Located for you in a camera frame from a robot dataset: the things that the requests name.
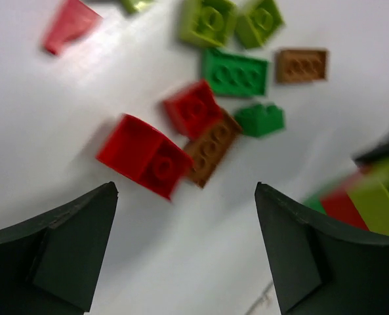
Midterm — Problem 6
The green square lego brick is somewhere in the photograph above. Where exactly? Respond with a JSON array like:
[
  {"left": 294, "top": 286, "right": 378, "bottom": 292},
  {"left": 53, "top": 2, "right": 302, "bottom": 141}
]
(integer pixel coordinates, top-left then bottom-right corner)
[{"left": 234, "top": 103, "right": 285, "bottom": 138}]

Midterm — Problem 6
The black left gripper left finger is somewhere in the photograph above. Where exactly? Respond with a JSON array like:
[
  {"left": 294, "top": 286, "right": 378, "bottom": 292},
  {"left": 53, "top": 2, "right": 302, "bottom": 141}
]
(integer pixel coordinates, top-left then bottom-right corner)
[{"left": 0, "top": 182, "right": 118, "bottom": 314}]

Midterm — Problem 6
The red lego brick mid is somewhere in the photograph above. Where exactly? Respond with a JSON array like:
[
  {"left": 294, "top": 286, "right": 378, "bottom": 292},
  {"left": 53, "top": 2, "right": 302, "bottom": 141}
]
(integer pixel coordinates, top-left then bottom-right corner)
[{"left": 163, "top": 79, "right": 222, "bottom": 140}]

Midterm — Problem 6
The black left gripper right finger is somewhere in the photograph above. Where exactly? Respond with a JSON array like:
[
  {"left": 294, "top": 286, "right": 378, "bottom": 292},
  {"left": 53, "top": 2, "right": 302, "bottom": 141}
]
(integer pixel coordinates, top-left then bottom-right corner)
[{"left": 255, "top": 183, "right": 389, "bottom": 314}]

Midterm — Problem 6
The tan thin lego plate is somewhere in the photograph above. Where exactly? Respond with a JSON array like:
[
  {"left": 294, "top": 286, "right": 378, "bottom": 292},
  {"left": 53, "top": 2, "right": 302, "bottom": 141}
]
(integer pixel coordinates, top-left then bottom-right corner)
[{"left": 184, "top": 108, "right": 243, "bottom": 188}]

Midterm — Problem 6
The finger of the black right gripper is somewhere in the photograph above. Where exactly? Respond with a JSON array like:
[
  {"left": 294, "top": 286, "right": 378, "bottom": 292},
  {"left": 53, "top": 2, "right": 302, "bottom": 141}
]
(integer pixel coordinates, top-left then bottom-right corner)
[{"left": 353, "top": 139, "right": 389, "bottom": 165}]

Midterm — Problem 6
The lime rounded lego brick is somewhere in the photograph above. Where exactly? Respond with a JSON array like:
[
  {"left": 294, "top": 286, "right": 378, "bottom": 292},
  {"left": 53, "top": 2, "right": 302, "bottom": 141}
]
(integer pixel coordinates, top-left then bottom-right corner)
[{"left": 346, "top": 159, "right": 389, "bottom": 236}]

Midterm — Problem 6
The small lime curved lego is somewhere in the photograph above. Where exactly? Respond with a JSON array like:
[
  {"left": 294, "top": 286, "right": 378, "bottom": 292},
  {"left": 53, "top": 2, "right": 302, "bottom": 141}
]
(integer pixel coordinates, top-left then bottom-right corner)
[{"left": 119, "top": 0, "right": 155, "bottom": 14}]

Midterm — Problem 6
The lime square lego brick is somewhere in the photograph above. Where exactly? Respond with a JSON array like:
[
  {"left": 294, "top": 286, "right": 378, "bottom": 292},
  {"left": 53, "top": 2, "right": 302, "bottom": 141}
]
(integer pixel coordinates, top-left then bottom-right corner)
[{"left": 178, "top": 0, "right": 237, "bottom": 48}]

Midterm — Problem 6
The small red arch lego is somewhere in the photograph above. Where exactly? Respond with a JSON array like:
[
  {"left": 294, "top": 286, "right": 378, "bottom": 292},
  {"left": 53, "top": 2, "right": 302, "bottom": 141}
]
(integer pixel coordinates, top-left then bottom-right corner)
[{"left": 42, "top": 0, "right": 102, "bottom": 56}]

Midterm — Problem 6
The green rounded end lego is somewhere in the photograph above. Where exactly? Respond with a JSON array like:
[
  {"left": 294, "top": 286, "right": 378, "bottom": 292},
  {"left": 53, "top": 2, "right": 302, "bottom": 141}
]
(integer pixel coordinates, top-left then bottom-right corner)
[{"left": 302, "top": 182, "right": 340, "bottom": 217}]

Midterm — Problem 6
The lime lego brick mid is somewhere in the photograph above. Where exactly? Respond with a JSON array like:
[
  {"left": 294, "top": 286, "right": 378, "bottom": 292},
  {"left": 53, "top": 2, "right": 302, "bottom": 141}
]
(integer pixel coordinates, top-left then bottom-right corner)
[{"left": 235, "top": 0, "right": 285, "bottom": 49}]

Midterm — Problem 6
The green long lego brick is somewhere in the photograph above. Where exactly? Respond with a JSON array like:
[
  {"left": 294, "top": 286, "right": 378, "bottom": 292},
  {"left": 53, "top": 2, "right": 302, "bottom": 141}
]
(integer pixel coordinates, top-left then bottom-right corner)
[{"left": 201, "top": 48, "right": 268, "bottom": 98}]

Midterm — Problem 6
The brown long lego plate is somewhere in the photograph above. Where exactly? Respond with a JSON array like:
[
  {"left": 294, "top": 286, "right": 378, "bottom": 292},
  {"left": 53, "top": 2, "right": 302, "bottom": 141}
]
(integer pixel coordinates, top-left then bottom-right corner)
[{"left": 275, "top": 49, "right": 329, "bottom": 84}]

